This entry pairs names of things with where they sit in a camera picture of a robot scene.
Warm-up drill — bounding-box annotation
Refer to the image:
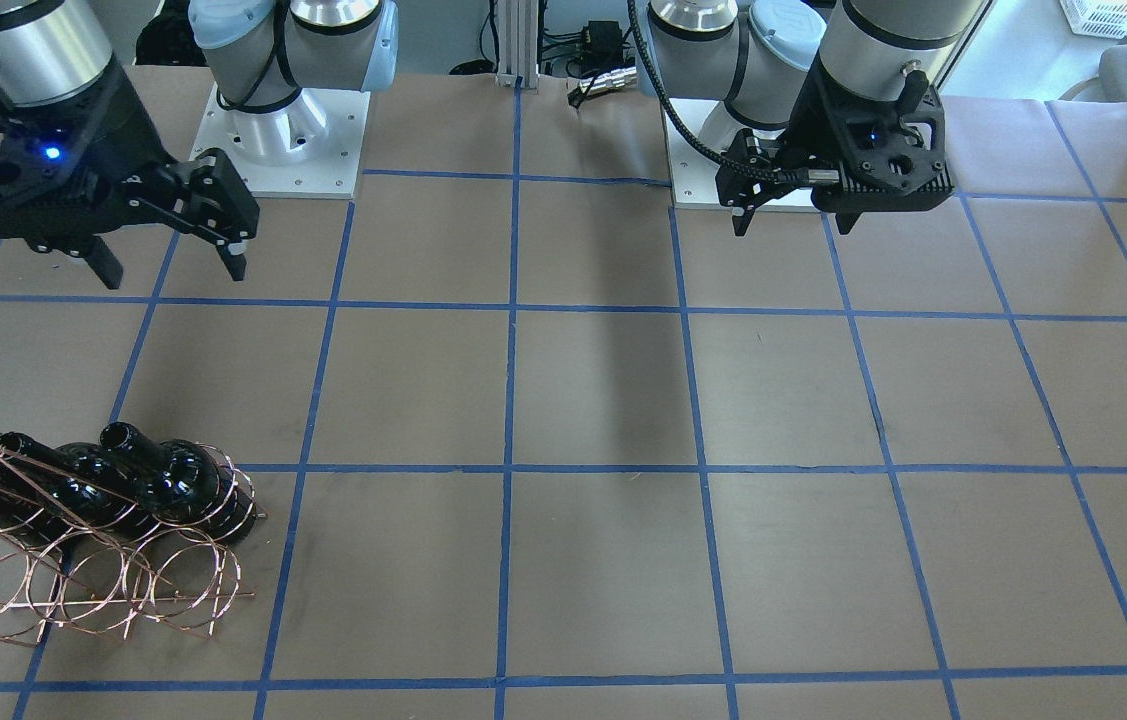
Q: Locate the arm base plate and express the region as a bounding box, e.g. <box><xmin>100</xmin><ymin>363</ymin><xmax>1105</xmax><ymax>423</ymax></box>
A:
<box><xmin>662</xmin><ymin>97</ymin><xmax>824</xmax><ymax>213</ymax></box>
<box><xmin>193</xmin><ymin>87</ymin><xmax>372</xmax><ymax>199</ymax></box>

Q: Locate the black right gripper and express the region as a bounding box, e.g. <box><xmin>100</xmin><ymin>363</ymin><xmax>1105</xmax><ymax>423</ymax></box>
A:
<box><xmin>0</xmin><ymin>65</ymin><xmax>260</xmax><ymax>290</ymax></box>

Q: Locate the aluminium frame post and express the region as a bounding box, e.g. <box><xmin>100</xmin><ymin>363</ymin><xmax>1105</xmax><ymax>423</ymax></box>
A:
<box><xmin>492</xmin><ymin>0</ymin><xmax>543</xmax><ymax>92</ymax></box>

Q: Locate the dark glass wine bottle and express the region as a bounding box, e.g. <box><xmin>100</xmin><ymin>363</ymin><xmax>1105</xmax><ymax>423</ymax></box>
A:
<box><xmin>98</xmin><ymin>421</ymin><xmax>257</xmax><ymax>544</ymax></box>

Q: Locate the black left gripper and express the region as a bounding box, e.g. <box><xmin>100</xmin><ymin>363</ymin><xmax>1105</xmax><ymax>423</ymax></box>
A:
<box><xmin>715</xmin><ymin>70</ymin><xmax>956</xmax><ymax>237</ymax></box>

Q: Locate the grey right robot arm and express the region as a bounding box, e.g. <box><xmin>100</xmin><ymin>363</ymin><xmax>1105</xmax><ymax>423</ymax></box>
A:
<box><xmin>0</xmin><ymin>1</ymin><xmax>402</xmax><ymax>290</ymax></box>

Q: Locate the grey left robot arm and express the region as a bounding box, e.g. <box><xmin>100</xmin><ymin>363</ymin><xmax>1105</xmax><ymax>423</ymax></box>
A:
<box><xmin>625</xmin><ymin>1</ymin><xmax>979</xmax><ymax>234</ymax></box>

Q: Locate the dark wine bottle in basket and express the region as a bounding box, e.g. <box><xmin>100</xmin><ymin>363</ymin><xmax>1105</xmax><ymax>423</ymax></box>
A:
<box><xmin>0</xmin><ymin>432</ymin><xmax>157</xmax><ymax>541</ymax></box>

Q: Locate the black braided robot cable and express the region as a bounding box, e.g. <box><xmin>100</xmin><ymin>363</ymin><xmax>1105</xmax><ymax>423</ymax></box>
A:
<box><xmin>625</xmin><ymin>0</ymin><xmax>754</xmax><ymax>181</ymax></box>

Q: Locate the copper wire wine basket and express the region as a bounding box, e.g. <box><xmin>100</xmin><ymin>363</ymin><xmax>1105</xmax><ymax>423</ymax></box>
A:
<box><xmin>0</xmin><ymin>443</ymin><xmax>263</xmax><ymax>647</ymax></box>

